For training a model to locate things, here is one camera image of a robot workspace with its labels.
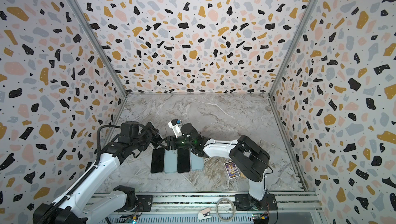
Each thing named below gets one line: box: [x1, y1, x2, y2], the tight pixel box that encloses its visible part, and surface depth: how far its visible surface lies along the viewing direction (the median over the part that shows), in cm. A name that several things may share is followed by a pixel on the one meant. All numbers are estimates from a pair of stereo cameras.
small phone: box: [177, 147, 191, 173], surface depth 89 cm
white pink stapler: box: [197, 207, 213, 220], surface depth 71 cm
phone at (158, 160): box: [150, 147, 165, 174], surface depth 87 cm
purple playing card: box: [223, 160, 241, 180], surface depth 85 cm
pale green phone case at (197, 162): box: [190, 151, 205, 171], surface depth 88 cm
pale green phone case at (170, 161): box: [163, 148, 178, 174], surface depth 89 cm
